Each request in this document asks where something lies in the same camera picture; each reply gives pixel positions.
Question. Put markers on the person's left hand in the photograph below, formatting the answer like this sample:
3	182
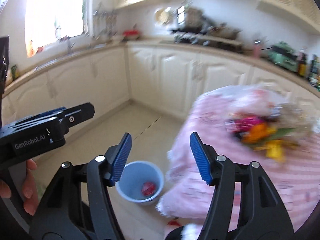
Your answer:
29	189

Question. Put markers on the yellow ribbon wrapper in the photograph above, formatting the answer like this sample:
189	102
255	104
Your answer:
275	149

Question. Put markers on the cream lower cabinets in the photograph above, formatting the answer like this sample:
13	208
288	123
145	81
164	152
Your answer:
164	77

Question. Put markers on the dark condiment bottle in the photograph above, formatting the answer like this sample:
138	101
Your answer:
313	72

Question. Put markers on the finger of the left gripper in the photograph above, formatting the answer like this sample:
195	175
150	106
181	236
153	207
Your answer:
41	115
75	115

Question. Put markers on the crushed red cola can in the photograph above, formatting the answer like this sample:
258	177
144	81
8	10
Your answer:
148	189

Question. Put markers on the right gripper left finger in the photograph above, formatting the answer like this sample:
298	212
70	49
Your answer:
76	203

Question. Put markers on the cream upper lattice cabinet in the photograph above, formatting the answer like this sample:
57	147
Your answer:
303	13

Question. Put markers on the light blue trash bin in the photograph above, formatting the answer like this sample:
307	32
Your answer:
134	175

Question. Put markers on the dark soy sauce bottle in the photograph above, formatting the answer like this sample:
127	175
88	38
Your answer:
302	63

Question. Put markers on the crumpled clear plastic wrapper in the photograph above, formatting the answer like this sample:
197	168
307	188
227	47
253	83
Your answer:
288	116

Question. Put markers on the pink utensil holder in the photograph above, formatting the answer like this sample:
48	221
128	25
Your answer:
257	48

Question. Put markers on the black gas stove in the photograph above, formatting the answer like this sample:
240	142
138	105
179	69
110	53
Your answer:
207	41

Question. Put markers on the green electric grill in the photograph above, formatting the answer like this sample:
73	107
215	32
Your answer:
284	56

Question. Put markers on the pink checkered tablecloth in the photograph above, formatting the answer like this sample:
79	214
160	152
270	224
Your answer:
228	190

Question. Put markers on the magenta wrapper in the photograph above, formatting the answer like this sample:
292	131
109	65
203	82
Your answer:
245	124

